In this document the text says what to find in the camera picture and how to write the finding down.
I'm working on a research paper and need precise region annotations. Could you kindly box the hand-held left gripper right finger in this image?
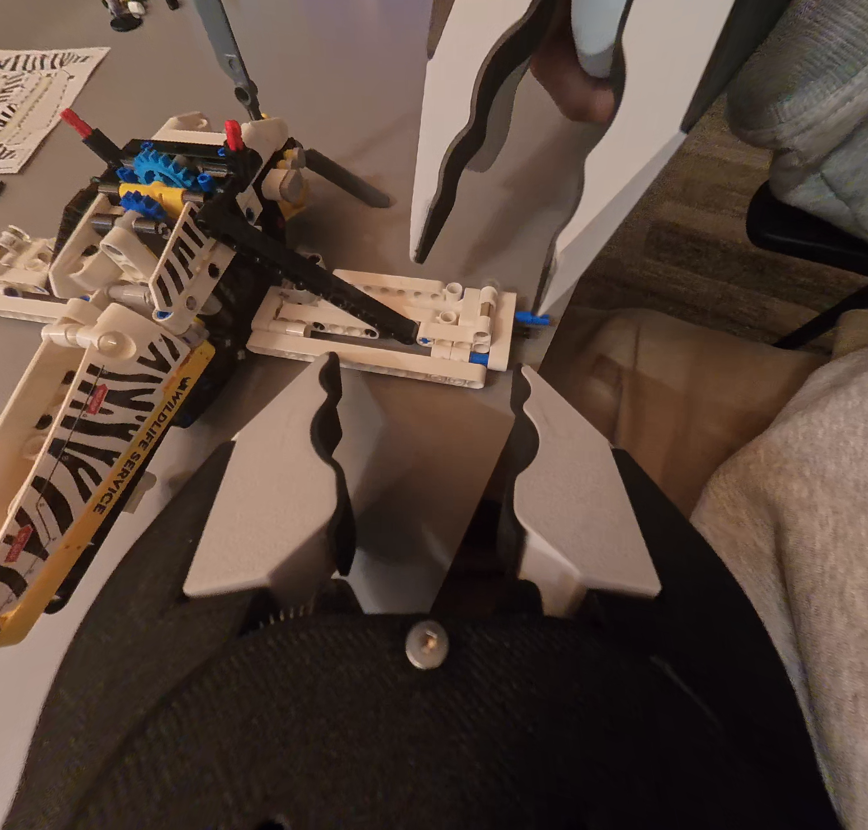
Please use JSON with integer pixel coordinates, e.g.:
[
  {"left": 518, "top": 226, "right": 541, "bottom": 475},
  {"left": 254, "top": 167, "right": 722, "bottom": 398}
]
[{"left": 498, "top": 363, "right": 662, "bottom": 614}]

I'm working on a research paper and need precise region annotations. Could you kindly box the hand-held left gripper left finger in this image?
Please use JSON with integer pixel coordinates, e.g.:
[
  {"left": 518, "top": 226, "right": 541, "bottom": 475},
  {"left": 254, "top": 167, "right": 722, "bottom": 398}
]
[{"left": 183, "top": 352, "right": 357, "bottom": 600}]

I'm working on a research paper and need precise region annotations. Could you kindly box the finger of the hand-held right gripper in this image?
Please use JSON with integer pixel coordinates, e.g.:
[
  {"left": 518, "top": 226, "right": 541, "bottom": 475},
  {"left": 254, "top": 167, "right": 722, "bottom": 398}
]
[
  {"left": 409, "top": 0, "right": 553, "bottom": 266},
  {"left": 534, "top": 0, "right": 755, "bottom": 319}
]

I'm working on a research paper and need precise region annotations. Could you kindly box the zebra striped lego plane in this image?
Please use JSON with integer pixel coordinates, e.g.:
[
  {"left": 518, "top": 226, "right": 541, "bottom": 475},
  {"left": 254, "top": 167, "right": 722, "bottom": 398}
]
[{"left": 0, "top": 0, "right": 552, "bottom": 648}]

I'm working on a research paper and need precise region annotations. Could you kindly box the small grey lego assembly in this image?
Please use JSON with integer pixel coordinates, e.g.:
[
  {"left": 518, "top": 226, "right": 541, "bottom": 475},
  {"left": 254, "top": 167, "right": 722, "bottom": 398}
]
[{"left": 102, "top": 0, "right": 149, "bottom": 32}]

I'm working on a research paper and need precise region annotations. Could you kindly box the person's right hand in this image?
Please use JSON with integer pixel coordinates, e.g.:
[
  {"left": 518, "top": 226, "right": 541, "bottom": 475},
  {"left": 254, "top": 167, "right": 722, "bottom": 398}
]
[{"left": 528, "top": 0, "right": 621, "bottom": 124}]

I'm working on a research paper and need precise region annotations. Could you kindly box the grey sweatshirt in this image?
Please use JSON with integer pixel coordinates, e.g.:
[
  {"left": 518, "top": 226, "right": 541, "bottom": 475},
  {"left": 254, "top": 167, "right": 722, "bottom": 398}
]
[{"left": 692, "top": 349, "right": 868, "bottom": 830}]

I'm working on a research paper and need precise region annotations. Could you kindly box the zebra sticker sheet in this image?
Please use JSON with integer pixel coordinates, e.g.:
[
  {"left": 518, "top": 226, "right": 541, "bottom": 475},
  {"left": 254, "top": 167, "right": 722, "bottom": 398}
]
[{"left": 0, "top": 47, "right": 111, "bottom": 174}]

